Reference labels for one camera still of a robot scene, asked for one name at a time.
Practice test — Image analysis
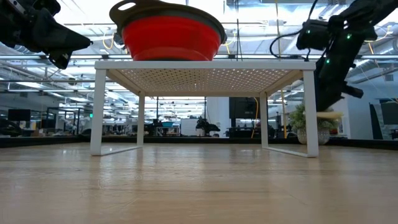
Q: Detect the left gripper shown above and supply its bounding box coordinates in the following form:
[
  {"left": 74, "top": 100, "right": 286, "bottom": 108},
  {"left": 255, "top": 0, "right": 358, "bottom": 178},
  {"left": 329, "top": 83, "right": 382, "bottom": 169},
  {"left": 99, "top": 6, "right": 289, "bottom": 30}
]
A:
[{"left": 0, "top": 0, "right": 93, "bottom": 70}]

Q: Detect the black wall screen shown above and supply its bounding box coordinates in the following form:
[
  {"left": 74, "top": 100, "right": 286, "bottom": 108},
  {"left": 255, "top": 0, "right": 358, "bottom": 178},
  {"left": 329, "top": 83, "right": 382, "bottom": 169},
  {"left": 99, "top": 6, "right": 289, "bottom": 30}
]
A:
[{"left": 229, "top": 96, "right": 263, "bottom": 119}]

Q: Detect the green potted plant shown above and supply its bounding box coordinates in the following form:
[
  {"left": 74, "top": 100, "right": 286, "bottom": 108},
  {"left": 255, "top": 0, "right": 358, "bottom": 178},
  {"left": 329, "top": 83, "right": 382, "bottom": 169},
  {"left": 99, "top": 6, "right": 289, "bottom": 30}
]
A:
[{"left": 288, "top": 104, "right": 342, "bottom": 146}]

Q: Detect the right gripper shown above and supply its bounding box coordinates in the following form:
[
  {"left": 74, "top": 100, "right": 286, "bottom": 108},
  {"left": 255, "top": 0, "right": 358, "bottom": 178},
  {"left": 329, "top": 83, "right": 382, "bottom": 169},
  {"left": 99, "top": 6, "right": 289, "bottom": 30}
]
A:
[{"left": 315, "top": 29, "right": 364, "bottom": 113}]

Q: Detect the thin yellow background cable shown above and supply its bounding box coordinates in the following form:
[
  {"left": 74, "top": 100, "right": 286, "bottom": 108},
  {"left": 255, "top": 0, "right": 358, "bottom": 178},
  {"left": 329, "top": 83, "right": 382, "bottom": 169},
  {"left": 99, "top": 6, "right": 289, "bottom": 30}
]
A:
[{"left": 250, "top": 96, "right": 259, "bottom": 139}]

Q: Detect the dark standing panel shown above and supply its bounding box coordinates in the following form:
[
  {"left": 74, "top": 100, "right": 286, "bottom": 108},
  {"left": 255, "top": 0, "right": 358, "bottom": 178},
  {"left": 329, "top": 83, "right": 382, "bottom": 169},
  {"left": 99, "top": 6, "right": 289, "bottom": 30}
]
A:
[{"left": 369, "top": 98, "right": 398, "bottom": 141}]

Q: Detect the white perforated metal shelf riser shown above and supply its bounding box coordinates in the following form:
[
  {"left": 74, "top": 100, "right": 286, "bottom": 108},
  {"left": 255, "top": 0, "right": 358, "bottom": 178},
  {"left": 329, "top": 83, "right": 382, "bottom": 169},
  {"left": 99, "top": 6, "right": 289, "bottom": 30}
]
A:
[{"left": 89, "top": 60, "right": 320, "bottom": 158}]

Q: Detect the black aluminium table frame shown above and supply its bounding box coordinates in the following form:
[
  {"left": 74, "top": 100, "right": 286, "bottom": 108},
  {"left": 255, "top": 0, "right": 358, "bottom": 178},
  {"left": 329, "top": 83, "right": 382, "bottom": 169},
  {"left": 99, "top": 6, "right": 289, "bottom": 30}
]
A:
[{"left": 0, "top": 136, "right": 388, "bottom": 150}]

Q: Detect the red collapsible colander grey rim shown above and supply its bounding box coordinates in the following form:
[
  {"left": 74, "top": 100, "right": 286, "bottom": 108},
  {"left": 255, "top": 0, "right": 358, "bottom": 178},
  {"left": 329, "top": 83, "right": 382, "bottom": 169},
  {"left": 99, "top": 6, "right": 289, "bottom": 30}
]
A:
[{"left": 108, "top": 0, "right": 227, "bottom": 62}]

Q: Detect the small black background monitor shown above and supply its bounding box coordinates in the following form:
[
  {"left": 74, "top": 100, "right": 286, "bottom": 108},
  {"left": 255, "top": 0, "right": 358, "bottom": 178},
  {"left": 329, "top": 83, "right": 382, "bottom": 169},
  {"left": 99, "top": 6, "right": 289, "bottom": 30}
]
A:
[{"left": 7, "top": 108, "right": 31, "bottom": 122}]

